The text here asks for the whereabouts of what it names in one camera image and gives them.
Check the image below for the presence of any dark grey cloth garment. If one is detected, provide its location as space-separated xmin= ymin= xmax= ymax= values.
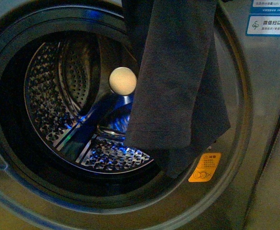
xmin=122 ymin=0 xmax=230 ymax=178

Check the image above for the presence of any grey front-load washing machine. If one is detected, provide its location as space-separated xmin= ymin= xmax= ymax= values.
xmin=0 ymin=0 xmax=280 ymax=230

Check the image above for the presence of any orange warning sticker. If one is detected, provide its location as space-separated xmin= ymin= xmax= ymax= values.
xmin=188 ymin=152 xmax=222 ymax=183

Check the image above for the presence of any blue white info label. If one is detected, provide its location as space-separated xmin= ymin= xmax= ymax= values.
xmin=246 ymin=0 xmax=280 ymax=37

